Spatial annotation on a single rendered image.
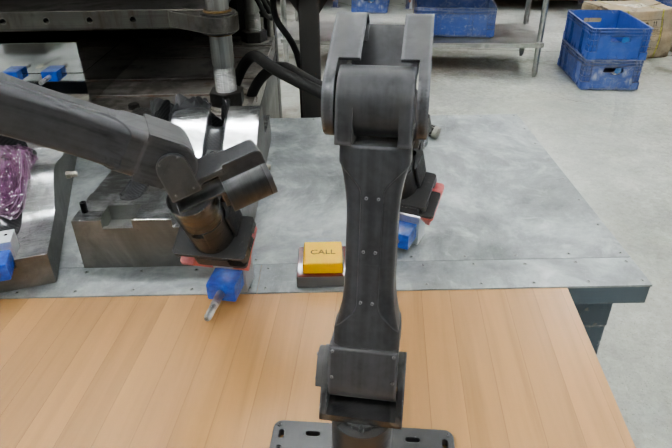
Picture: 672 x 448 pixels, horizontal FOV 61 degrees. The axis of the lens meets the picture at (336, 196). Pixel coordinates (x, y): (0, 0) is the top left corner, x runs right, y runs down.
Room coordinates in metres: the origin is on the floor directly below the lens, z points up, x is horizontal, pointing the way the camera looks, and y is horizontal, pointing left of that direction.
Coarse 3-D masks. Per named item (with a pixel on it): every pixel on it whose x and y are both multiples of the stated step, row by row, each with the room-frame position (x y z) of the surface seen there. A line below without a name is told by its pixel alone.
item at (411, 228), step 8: (400, 216) 0.80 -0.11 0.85; (408, 216) 0.79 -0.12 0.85; (416, 216) 0.79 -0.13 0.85; (400, 224) 0.79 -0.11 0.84; (408, 224) 0.79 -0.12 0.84; (416, 224) 0.79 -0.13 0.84; (424, 224) 0.81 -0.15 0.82; (400, 232) 0.76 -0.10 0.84; (408, 232) 0.76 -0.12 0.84; (416, 232) 0.79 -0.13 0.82; (400, 240) 0.76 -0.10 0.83; (408, 240) 0.75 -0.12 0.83; (416, 240) 0.79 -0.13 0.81; (408, 248) 0.75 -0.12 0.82
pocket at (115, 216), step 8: (112, 208) 0.78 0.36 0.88; (120, 208) 0.78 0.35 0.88; (128, 208) 0.78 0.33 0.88; (136, 208) 0.78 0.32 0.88; (104, 216) 0.76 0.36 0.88; (112, 216) 0.78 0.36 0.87; (120, 216) 0.78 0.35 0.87; (128, 216) 0.78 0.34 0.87; (104, 224) 0.75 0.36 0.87; (112, 224) 0.77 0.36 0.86; (120, 224) 0.76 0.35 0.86; (128, 224) 0.76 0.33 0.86
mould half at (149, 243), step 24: (192, 120) 1.04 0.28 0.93; (240, 120) 1.04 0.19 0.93; (264, 120) 1.20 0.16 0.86; (192, 144) 0.98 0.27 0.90; (264, 144) 1.10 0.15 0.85; (96, 192) 0.83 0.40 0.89; (120, 192) 0.83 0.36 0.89; (144, 192) 0.82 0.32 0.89; (96, 216) 0.75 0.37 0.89; (144, 216) 0.74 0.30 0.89; (168, 216) 0.74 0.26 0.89; (96, 240) 0.73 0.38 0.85; (120, 240) 0.73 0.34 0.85; (144, 240) 0.74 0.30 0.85; (168, 240) 0.74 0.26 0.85; (96, 264) 0.73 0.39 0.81; (120, 264) 0.73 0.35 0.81; (144, 264) 0.73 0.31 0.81; (168, 264) 0.74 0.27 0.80
